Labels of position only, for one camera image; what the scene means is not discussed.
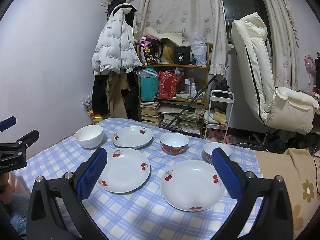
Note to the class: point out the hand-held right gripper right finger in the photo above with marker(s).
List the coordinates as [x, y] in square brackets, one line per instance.
[226, 177]

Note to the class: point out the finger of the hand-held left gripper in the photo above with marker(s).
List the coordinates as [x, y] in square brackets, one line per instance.
[28, 138]
[7, 123]

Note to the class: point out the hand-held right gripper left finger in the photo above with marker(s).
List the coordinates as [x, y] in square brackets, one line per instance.
[92, 175]

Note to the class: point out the red and white patterned bowl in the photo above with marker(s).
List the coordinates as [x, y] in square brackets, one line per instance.
[207, 152]

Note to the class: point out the white cherry print plate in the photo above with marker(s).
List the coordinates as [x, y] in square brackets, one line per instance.
[125, 172]
[132, 137]
[192, 190]

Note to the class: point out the plain white bowl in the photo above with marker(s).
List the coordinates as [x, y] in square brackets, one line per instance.
[88, 137]

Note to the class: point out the red floral bowl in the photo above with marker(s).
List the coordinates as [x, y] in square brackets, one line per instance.
[174, 146]

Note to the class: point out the person's left hand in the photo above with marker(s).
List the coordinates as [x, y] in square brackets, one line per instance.
[17, 183]

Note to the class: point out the pink plastic toy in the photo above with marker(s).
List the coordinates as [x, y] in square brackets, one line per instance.
[220, 136]

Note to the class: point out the grey fluffy clothing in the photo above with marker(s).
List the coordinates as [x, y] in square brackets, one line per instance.
[21, 210]

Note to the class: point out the tan cardboard packet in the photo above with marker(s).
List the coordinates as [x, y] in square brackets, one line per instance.
[220, 116]

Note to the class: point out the blue checked tablecloth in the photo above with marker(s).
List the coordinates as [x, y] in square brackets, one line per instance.
[140, 215]

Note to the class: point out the plastic bag with yellow items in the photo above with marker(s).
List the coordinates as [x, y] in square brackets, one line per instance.
[90, 107]

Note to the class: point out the white trolley cart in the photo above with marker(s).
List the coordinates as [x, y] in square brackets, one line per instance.
[231, 110]

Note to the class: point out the pile of magazines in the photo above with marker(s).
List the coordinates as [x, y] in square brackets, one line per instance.
[185, 120]

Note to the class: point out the black hanging pants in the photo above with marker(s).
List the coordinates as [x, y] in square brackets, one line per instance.
[100, 95]

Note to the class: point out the beige hanging coat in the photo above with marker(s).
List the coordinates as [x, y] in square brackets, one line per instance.
[117, 97]

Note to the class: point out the dark long pole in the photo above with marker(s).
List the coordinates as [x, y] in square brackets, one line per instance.
[190, 102]

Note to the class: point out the stack of old books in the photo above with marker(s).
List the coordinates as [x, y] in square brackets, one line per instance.
[150, 113]

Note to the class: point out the green folded cloth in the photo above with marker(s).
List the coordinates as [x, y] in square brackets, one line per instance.
[183, 96]

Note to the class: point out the white cosmetic bottle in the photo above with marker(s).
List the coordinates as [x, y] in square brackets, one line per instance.
[193, 90]
[187, 85]

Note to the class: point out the teal bag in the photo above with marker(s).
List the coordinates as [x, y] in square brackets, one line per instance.
[148, 87]

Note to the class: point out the red patterned bag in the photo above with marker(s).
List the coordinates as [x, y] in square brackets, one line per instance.
[168, 85]

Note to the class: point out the white recliner chair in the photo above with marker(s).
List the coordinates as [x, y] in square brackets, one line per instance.
[252, 62]

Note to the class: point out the wooden shelf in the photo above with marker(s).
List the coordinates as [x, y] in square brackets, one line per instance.
[175, 66]

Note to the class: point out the white puffer jacket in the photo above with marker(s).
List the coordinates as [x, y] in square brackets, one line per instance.
[115, 45]

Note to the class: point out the clear plastic bag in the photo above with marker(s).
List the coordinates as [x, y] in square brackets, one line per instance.
[200, 50]

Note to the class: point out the black box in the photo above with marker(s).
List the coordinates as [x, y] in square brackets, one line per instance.
[182, 55]

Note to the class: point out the colourful printed bag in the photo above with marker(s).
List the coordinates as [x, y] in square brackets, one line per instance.
[150, 51]

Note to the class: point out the pink fan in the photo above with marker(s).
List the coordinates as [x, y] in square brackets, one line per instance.
[309, 63]

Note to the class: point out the cream foam sheet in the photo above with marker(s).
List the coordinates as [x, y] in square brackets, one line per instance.
[170, 38]

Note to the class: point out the narrow ruffled floral curtain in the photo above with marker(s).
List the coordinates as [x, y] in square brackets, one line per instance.
[282, 35]

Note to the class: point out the black hanging garment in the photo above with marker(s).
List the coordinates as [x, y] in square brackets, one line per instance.
[117, 3]

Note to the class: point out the wide floral curtain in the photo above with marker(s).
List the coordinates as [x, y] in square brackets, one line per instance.
[180, 7]

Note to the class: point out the dark window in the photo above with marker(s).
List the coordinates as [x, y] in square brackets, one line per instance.
[240, 0]

